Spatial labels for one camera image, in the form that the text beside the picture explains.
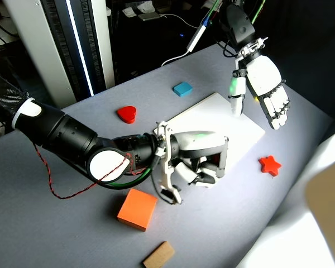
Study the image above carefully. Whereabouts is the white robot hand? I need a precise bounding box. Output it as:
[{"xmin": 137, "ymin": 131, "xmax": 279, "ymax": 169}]
[
  {"xmin": 228, "ymin": 55, "xmax": 291, "ymax": 131},
  {"xmin": 170, "ymin": 130, "xmax": 229, "ymax": 188}
]

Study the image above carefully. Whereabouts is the orange black utility knife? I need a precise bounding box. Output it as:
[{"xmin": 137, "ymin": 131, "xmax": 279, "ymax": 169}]
[{"xmin": 209, "ymin": 153, "xmax": 222, "ymax": 170}]

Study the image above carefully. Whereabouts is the orange cube block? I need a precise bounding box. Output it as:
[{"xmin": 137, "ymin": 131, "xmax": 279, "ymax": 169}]
[{"xmin": 117, "ymin": 188, "xmax": 159, "ymax": 232}]

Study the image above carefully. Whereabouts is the white paper pad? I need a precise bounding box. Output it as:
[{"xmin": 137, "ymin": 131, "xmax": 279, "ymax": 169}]
[{"xmin": 153, "ymin": 92, "xmax": 266, "ymax": 185}]

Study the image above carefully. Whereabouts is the blue rounded block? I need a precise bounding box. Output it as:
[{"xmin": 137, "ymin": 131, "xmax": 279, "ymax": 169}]
[{"xmin": 173, "ymin": 82, "xmax": 193, "ymax": 98}]

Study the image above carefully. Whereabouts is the red star block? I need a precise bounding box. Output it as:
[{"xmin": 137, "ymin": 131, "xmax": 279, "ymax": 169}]
[{"xmin": 258, "ymin": 155, "xmax": 283, "ymax": 177}]

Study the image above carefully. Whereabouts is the red heart block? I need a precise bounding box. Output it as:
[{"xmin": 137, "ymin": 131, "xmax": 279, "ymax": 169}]
[{"xmin": 117, "ymin": 105, "xmax": 137, "ymax": 125}]

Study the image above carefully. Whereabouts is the tan wooden rectangular block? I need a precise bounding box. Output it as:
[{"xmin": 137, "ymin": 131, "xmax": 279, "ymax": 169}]
[{"xmin": 142, "ymin": 241, "xmax": 176, "ymax": 268}]

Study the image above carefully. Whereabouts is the silver flat device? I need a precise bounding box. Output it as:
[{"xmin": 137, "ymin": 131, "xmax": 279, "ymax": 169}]
[{"xmin": 137, "ymin": 11, "xmax": 161, "ymax": 22}]

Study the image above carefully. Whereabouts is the white and tan blurry shell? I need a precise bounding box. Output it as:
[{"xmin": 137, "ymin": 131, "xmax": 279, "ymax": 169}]
[{"xmin": 236, "ymin": 127, "xmax": 335, "ymax": 268}]

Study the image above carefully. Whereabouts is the grey table cloth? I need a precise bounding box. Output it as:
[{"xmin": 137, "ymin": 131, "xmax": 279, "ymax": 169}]
[{"xmin": 0, "ymin": 43, "xmax": 334, "ymax": 268}]

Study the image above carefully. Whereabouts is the white cabinet with black strips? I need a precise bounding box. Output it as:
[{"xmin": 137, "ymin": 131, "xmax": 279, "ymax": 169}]
[{"xmin": 2, "ymin": 0, "xmax": 115, "ymax": 108}]

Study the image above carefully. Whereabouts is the thin green arm cable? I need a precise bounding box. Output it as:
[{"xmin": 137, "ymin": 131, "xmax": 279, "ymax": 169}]
[{"xmin": 251, "ymin": 0, "xmax": 267, "ymax": 25}]

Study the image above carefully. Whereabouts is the white adapter cable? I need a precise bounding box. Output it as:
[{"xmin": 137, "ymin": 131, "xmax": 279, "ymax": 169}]
[{"xmin": 161, "ymin": 17, "xmax": 210, "ymax": 67}]

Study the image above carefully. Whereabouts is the thick green arm cable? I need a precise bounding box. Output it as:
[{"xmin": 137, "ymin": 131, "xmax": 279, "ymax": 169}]
[{"xmin": 96, "ymin": 161, "xmax": 157, "ymax": 191}]

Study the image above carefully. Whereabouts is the red black twisted cable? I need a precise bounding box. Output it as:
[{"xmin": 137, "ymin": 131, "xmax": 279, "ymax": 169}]
[{"xmin": 33, "ymin": 143, "xmax": 132, "ymax": 200}]

